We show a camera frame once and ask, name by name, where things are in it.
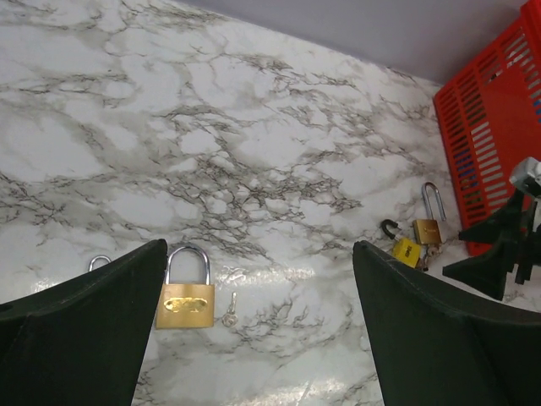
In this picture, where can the round brass padlock with keys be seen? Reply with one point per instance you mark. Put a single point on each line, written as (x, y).
(427, 231)

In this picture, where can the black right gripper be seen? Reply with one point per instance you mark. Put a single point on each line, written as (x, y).
(487, 271)

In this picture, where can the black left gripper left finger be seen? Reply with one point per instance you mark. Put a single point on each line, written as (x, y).
(82, 342)

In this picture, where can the large brass padlock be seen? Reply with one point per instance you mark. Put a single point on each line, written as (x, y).
(186, 305)

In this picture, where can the silver key of large padlock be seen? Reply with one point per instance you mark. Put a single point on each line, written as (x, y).
(230, 318)

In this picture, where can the red plastic basket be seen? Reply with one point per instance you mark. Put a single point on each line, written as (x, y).
(489, 116)

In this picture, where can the yellow black padlock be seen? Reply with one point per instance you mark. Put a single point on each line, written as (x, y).
(404, 249)

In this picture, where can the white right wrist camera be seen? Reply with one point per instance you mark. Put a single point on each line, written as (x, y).
(526, 174)

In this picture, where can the small brass long-shackle padlock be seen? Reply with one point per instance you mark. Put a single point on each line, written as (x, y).
(97, 261)

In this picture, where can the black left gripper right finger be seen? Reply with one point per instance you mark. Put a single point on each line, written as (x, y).
(436, 344)

